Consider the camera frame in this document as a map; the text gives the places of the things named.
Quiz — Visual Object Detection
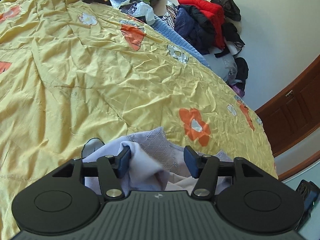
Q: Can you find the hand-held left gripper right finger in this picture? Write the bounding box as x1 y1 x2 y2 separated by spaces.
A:
183 145 269 200

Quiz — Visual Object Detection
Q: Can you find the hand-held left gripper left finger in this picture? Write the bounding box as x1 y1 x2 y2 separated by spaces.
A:
51 146 132 201

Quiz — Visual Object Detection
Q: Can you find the lavender long-sleeve shirt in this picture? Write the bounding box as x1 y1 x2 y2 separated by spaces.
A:
81 127 234 198

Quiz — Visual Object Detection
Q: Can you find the brown wooden door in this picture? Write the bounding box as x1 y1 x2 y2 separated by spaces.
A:
254 55 320 158

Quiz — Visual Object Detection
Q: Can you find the yellow floral quilt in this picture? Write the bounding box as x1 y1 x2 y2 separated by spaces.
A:
0 0 279 240

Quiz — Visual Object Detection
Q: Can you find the clear plastic bag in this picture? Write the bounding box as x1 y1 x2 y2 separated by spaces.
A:
224 54 238 81

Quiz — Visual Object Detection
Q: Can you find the blue quilted blanket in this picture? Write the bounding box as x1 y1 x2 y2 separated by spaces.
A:
105 0 211 68

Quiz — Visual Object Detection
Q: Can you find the navy jacket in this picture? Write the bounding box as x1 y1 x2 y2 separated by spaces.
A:
174 10 208 48

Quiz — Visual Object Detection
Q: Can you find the black puffer jacket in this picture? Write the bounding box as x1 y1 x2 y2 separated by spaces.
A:
179 4 218 55

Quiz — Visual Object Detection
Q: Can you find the checkered cloth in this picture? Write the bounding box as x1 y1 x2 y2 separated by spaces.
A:
162 1 179 26

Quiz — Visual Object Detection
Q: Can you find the white plastic bag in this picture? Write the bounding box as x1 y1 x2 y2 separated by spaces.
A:
120 1 156 26

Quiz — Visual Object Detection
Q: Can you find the red puffer jacket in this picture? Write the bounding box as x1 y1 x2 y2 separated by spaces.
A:
177 0 225 49

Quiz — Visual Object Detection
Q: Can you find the black mesh garment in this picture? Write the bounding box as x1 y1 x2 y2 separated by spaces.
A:
209 0 242 22

